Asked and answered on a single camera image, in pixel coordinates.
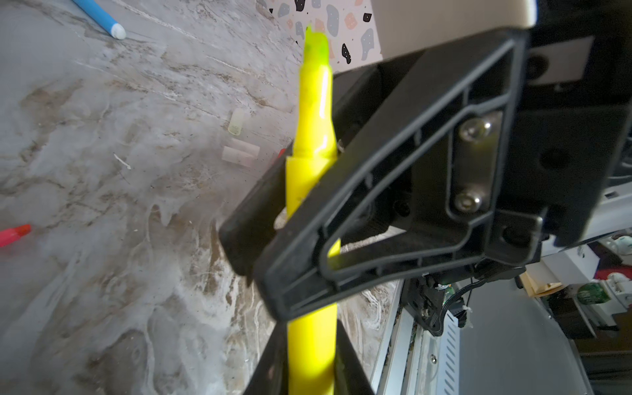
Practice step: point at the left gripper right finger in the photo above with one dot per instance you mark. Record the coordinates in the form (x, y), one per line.
(350, 378)

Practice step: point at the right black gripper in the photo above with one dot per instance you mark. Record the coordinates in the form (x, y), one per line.
(571, 138)

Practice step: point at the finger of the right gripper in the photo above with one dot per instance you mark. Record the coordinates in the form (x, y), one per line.
(250, 228)
(417, 191)

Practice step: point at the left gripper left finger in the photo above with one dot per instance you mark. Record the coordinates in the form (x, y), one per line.
(271, 374)

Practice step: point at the yellow highlighter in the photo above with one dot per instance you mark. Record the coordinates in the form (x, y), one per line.
(312, 331)

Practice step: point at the blue highlighter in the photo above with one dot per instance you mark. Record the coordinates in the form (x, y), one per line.
(102, 18)

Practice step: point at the clear greenish pen cap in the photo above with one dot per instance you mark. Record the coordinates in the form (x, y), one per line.
(237, 121)

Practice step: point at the pink highlighter near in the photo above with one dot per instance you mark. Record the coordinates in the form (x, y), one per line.
(12, 235)

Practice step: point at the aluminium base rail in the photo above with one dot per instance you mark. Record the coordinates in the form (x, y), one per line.
(412, 361)

